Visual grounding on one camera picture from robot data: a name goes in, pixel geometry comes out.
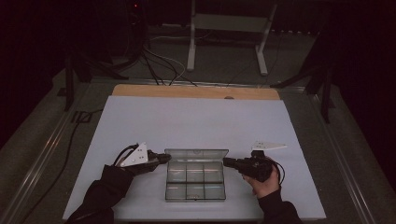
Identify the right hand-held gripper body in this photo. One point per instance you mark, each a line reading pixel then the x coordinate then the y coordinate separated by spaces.
pixel 255 168

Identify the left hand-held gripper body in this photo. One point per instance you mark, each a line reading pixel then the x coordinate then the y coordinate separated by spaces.
pixel 137 158

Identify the clear plastic compartment box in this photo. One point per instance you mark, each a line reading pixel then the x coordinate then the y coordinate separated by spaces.
pixel 196 174

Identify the person's left hand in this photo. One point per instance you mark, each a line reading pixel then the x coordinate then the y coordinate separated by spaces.
pixel 144 170

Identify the person's right hand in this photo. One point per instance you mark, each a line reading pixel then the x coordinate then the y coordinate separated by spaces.
pixel 264 188

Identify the black tripod stand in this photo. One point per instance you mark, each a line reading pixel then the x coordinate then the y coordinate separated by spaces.
pixel 69 84
pixel 325 90

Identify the black stand with red light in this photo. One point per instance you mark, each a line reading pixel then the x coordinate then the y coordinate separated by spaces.
pixel 135 28

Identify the white metal stand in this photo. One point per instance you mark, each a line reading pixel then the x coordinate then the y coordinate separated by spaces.
pixel 229 23

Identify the aluminium floor rail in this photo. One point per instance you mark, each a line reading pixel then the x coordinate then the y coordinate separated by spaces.
pixel 40 158
pixel 202 83
pixel 345 165

